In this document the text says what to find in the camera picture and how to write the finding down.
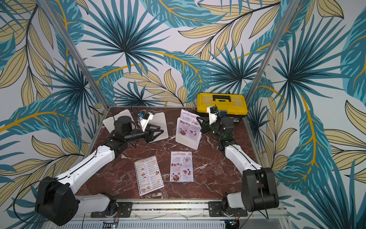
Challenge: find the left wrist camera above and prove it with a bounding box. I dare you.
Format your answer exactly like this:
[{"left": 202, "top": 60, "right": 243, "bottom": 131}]
[{"left": 138, "top": 111, "right": 153, "bottom": 132}]

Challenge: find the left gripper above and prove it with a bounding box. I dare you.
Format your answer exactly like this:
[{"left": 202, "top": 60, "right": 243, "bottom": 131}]
[{"left": 124, "top": 123, "right": 164, "bottom": 143}]

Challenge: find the yellow black toolbox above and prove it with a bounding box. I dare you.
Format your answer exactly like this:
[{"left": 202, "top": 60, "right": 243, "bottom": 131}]
[{"left": 196, "top": 93, "right": 248, "bottom": 123}]

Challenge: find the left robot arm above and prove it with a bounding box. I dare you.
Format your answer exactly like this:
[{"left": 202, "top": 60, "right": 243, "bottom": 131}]
[{"left": 35, "top": 113, "right": 164, "bottom": 226}]

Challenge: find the aluminium front rail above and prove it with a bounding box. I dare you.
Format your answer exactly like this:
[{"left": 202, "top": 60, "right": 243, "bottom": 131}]
[{"left": 42, "top": 199, "right": 289, "bottom": 229}]

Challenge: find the yellow header menu sheet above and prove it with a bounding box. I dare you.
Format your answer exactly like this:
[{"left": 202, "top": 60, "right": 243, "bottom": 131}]
[{"left": 134, "top": 156, "right": 165, "bottom": 197}]

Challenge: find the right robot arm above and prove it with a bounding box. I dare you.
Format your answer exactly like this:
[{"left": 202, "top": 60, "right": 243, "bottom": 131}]
[{"left": 197, "top": 117, "right": 279, "bottom": 215}]

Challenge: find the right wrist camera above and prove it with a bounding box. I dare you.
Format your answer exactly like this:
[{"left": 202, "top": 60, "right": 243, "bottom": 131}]
[{"left": 206, "top": 106, "right": 220, "bottom": 125}]

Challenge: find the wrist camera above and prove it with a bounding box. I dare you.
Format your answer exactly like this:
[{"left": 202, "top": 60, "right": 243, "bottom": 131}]
[
  {"left": 206, "top": 106, "right": 220, "bottom": 125},
  {"left": 138, "top": 111, "right": 153, "bottom": 132}
]

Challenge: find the restaurant special menu sheet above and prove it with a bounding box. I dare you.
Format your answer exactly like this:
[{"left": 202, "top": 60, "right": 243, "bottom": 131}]
[{"left": 177, "top": 109, "right": 201, "bottom": 141}]

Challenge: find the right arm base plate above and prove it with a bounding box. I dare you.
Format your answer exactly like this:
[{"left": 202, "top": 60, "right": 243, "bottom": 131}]
[{"left": 208, "top": 200, "right": 248, "bottom": 217}]

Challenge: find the pink menu sheet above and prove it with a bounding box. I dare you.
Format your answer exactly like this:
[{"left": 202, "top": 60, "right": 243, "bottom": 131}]
[{"left": 170, "top": 151, "right": 193, "bottom": 183}]

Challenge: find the white menu rack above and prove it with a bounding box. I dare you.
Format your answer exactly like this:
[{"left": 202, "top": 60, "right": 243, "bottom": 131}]
[
  {"left": 175, "top": 118, "right": 202, "bottom": 150},
  {"left": 148, "top": 112, "right": 169, "bottom": 142},
  {"left": 102, "top": 109, "right": 135, "bottom": 134}
]

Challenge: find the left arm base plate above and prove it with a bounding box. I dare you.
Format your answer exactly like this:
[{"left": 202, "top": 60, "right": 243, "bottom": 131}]
[{"left": 91, "top": 201, "right": 132, "bottom": 218}]

